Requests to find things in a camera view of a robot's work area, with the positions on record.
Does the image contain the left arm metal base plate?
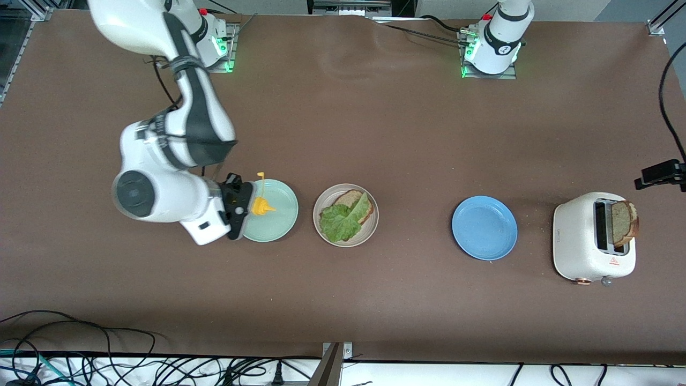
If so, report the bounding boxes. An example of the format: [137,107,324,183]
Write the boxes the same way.
[458,29,518,80]

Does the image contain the black floor cable tangle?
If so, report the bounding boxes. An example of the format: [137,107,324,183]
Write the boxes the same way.
[0,351,322,386]

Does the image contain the black metal frame unit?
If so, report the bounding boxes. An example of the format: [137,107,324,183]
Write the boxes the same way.
[307,0,394,18]

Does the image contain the yellow mustard squeeze bottle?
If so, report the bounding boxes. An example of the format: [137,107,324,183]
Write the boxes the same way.
[250,172,278,217]

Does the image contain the grey metal bracket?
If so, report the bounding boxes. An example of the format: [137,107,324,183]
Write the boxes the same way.
[308,342,354,386]

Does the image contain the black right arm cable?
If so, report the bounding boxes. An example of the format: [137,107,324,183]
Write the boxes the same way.
[142,54,185,108]

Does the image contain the black base cable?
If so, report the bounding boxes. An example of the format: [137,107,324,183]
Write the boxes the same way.
[370,15,472,48]

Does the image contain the beige plate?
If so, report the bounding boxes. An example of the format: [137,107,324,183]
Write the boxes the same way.
[313,184,379,248]

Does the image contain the green lettuce leaf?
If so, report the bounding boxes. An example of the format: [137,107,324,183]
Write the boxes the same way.
[319,192,370,242]

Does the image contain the blue plate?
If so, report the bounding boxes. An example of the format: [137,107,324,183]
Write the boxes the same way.
[452,196,518,262]

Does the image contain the mint green plate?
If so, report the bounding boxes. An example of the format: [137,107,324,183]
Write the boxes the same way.
[241,179,299,243]

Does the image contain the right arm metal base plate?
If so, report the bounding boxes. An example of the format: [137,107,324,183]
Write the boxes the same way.
[206,23,236,73]

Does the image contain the aluminium frame profile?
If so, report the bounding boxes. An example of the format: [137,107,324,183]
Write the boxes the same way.
[0,0,89,22]

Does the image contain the white toaster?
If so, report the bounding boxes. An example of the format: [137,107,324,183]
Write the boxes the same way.
[553,191,637,286]

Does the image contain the black looped table cable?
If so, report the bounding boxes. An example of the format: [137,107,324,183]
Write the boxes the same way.
[0,310,161,376]

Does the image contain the teal cable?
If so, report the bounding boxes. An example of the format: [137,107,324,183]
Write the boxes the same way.
[0,347,59,384]

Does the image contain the brown bread slice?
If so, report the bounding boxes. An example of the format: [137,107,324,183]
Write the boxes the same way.
[333,189,375,225]
[611,201,640,248]

